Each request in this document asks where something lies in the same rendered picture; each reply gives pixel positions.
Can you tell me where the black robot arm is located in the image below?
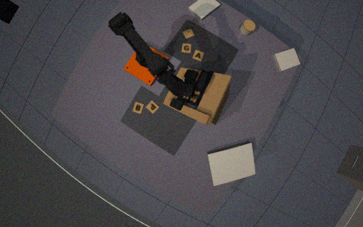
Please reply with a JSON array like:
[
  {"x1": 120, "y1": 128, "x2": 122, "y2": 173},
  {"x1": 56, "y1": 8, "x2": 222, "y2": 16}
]
[{"x1": 108, "y1": 12, "x2": 196, "y2": 97}]

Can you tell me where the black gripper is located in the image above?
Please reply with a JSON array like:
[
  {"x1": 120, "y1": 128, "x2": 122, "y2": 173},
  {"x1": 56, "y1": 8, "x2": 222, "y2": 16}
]
[{"x1": 170, "y1": 70, "x2": 199, "y2": 111}]

